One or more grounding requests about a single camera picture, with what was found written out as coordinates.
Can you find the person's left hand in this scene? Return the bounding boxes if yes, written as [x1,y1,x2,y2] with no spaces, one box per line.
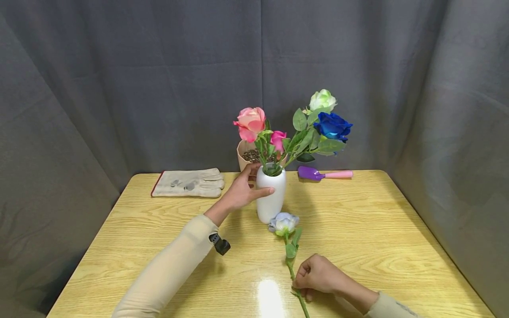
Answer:
[220,163,275,211]

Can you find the person's right hand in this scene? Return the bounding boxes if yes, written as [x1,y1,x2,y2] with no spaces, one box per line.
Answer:
[292,254,347,303]

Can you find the white ceramic vase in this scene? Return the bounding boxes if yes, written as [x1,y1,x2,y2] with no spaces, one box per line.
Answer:
[256,164,286,225]

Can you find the light blue artificial rose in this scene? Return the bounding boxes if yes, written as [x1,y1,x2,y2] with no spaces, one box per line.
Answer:
[268,212,310,318]

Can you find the person's right forearm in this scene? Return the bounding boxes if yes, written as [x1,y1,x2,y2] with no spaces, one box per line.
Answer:
[333,275,423,318]

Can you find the person's left forearm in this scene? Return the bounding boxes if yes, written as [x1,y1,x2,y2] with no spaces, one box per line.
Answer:
[112,201,232,318]

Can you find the beige flower pot with soil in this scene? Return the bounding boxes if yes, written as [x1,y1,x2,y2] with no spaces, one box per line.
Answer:
[236,139,288,173]

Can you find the small pink artificial rose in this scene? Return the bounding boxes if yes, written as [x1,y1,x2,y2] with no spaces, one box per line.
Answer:
[269,130,289,165]

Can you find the large pink artificial rose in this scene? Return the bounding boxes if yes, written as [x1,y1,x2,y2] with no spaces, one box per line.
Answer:
[233,106,275,175]

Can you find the beige work glove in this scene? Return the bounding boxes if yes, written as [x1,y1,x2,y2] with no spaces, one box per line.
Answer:
[151,167,226,198]

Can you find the black wrist band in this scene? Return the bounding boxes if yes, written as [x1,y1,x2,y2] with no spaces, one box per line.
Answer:
[209,233,231,256]

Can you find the dark blue artificial rose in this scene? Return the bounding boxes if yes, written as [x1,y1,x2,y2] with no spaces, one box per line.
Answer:
[284,111,354,168]

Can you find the white artificial rose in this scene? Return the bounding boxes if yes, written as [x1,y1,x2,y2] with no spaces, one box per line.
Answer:
[292,89,338,133]

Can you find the purple scoop with pink handle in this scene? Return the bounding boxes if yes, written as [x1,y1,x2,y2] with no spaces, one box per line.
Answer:
[297,166,354,182]

